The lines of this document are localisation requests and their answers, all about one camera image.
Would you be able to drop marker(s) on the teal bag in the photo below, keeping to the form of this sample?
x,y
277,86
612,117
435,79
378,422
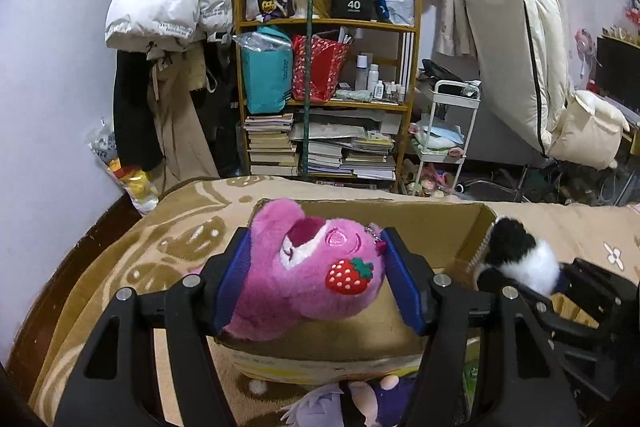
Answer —
x,y
265,77

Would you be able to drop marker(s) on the purple plush doll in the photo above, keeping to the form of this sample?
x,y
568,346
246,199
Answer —
x,y
375,402

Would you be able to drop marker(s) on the white trolley cart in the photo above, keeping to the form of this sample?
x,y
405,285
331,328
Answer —
x,y
472,117

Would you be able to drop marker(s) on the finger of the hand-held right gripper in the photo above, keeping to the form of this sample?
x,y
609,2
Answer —
x,y
600,277
565,314

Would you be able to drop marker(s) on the brown patterned blanket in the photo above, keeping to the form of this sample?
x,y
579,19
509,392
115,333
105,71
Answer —
x,y
165,247

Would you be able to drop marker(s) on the pink strawberry plush toy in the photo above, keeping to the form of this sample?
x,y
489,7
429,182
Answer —
x,y
300,287

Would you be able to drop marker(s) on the white standing books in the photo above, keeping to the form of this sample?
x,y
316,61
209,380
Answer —
x,y
407,67

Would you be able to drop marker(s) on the small white bottle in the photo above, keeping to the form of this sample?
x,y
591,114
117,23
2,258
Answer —
x,y
374,79

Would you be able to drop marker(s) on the black monitor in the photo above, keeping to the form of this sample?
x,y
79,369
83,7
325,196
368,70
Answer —
x,y
615,72

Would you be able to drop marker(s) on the wooden shelf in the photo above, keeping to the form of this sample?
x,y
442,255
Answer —
x,y
400,142

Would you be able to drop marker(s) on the red strawberry print bag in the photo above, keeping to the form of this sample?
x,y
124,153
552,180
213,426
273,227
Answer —
x,y
325,67

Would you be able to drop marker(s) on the wooden bed frame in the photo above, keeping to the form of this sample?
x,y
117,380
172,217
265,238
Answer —
x,y
75,252

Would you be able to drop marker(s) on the cream plush pillow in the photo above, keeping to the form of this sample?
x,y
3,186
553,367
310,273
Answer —
x,y
585,132

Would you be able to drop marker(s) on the pink desk fan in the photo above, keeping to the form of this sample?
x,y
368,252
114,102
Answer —
x,y
584,42

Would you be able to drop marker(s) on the black and white plush toy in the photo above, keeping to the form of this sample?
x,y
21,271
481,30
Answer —
x,y
525,257

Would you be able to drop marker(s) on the black coat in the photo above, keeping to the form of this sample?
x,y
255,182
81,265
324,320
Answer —
x,y
132,117

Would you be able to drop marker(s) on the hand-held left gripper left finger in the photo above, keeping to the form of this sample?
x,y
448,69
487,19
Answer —
x,y
235,287

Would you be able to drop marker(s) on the plastic bag of toys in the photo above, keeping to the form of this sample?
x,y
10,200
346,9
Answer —
x,y
135,182

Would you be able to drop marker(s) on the tall white bottle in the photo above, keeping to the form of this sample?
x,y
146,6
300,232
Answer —
x,y
363,72

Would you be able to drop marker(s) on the printed cardboard box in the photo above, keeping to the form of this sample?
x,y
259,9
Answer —
x,y
430,227

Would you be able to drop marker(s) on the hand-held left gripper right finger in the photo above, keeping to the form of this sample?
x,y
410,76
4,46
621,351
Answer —
x,y
405,287

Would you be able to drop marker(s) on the green pole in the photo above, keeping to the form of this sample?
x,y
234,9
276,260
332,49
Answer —
x,y
308,107

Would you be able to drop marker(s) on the stack of books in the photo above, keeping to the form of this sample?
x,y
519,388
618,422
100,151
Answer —
x,y
270,147

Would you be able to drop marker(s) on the cream puffer coat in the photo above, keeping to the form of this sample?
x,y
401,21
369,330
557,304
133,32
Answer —
x,y
500,32

